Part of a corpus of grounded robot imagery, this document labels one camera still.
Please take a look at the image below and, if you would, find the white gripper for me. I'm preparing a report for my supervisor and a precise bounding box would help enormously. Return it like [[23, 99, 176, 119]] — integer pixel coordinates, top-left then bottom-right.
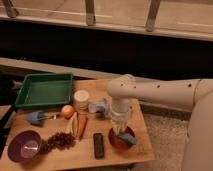
[[111, 98, 132, 135]]

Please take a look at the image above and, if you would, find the blue handled utensil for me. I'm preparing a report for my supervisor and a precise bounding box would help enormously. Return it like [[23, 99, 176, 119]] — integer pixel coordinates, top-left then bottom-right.
[[26, 110, 59, 126]]

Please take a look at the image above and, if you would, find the red bowl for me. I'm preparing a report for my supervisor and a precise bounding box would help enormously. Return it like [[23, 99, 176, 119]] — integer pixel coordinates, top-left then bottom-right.
[[108, 127, 136, 152]]

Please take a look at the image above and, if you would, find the green plastic tray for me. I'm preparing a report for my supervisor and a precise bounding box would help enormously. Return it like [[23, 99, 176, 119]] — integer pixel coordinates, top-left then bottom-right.
[[15, 73, 73, 109]]

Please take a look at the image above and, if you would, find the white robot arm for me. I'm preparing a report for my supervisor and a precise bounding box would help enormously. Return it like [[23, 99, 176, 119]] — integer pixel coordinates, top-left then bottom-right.
[[107, 74, 213, 171]]

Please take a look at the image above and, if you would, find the crumpled blue white cloth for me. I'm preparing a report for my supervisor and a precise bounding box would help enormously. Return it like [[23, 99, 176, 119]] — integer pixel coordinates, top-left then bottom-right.
[[88, 98, 110, 118]]

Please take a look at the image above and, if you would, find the red yellow apple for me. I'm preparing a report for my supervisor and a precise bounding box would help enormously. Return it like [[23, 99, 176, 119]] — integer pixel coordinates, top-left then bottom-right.
[[61, 105, 75, 119]]

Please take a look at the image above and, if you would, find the orange carrot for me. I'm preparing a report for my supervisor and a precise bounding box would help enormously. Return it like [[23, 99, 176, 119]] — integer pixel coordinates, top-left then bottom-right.
[[76, 115, 88, 140]]

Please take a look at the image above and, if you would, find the black rectangular remote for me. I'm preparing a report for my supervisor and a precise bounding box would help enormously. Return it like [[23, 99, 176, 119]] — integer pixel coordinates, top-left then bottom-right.
[[93, 133, 105, 159]]

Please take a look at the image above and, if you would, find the dark grape bunch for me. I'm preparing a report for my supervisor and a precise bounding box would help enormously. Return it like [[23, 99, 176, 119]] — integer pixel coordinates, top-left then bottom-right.
[[39, 132, 75, 154]]

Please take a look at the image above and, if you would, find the purple bowl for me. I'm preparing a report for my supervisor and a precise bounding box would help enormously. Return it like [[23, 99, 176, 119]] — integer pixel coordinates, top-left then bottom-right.
[[7, 130, 42, 163]]

